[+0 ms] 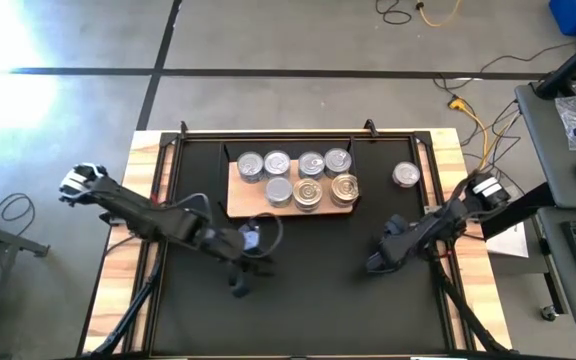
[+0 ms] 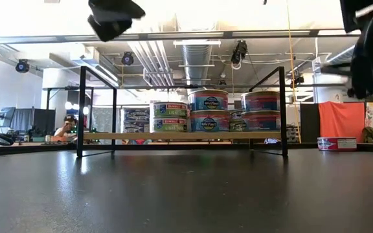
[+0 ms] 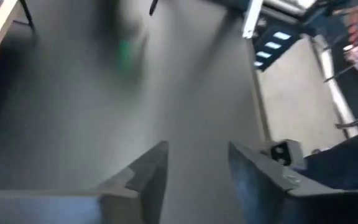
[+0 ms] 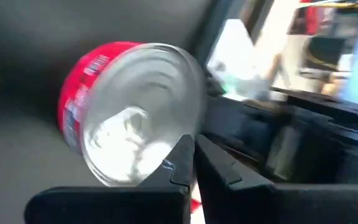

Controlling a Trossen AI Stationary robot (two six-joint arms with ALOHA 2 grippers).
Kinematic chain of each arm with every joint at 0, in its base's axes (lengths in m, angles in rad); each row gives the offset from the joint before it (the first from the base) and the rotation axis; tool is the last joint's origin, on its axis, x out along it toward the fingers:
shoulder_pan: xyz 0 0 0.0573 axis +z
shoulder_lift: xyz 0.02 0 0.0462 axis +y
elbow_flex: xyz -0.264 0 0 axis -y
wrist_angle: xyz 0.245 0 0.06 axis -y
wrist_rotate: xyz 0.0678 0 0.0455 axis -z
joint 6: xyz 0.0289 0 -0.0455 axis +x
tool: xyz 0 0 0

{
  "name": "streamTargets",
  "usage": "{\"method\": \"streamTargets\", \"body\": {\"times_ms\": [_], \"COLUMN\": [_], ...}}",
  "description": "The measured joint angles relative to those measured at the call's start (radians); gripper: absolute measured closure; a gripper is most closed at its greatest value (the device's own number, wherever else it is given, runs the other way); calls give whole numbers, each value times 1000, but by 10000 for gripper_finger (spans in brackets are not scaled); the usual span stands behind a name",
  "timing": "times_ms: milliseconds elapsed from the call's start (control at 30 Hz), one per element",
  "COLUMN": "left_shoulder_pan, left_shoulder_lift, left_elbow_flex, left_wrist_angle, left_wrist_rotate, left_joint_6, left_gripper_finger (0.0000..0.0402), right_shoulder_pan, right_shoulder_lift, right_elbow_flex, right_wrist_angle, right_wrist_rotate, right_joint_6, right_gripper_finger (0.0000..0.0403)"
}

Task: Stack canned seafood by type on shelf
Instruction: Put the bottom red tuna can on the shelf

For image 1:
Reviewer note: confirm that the silver-lid green tuna can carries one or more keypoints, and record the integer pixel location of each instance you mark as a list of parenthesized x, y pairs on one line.
[(338, 161)]

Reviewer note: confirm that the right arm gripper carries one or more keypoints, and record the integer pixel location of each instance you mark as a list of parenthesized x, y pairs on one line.
[(403, 242)]

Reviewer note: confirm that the silver-lid white-green can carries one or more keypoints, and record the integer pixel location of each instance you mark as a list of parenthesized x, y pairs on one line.
[(311, 164)]

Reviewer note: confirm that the desk caster wheel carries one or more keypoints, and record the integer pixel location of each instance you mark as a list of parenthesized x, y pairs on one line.
[(548, 313)]

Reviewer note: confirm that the blue plastic bin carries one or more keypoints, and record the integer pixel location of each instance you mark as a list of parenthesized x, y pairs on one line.
[(570, 15)]

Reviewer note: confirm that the silver-lid red can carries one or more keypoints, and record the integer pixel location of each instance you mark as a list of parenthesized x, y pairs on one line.
[(406, 174)]

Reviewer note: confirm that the silver-lid blue can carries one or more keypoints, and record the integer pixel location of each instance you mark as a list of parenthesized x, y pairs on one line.
[(251, 166)]

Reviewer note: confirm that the silver-lid yellow-teal can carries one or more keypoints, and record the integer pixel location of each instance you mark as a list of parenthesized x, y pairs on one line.
[(277, 163)]

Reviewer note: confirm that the black table clamp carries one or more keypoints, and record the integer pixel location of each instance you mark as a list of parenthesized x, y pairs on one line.
[(184, 128), (369, 125)]

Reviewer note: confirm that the black desk support bar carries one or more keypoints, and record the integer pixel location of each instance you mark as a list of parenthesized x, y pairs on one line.
[(518, 210)]

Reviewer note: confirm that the grey desk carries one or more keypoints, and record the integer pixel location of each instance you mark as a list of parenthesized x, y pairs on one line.
[(553, 150)]

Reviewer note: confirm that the gold-lid seafood can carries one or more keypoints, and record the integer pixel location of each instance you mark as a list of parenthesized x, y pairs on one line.
[(308, 209)]

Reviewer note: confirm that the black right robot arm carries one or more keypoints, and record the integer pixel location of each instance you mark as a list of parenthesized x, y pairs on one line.
[(468, 210)]

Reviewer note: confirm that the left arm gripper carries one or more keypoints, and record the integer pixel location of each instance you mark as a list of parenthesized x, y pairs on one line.
[(228, 245)]

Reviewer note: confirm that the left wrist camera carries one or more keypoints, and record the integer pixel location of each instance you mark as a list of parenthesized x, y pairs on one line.
[(250, 236)]

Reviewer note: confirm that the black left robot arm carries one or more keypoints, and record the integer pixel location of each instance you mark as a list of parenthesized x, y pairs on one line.
[(118, 200)]

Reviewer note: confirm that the wooden shelf with black frame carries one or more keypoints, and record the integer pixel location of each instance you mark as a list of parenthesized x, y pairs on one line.
[(248, 205)]

